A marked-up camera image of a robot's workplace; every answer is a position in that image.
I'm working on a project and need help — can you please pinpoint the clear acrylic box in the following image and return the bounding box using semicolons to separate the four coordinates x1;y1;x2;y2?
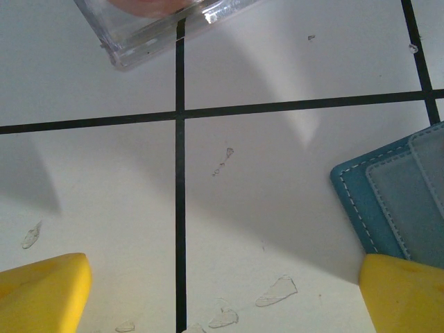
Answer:
72;0;265;72

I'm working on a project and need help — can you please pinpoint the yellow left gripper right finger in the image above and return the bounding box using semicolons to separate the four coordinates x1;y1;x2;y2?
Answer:
358;253;444;333

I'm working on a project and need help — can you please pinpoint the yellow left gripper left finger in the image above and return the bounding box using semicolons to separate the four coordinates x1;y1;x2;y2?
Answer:
0;253;93;333

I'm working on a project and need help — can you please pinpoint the white card with red print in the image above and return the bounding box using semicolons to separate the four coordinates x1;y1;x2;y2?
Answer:
105;0;196;19

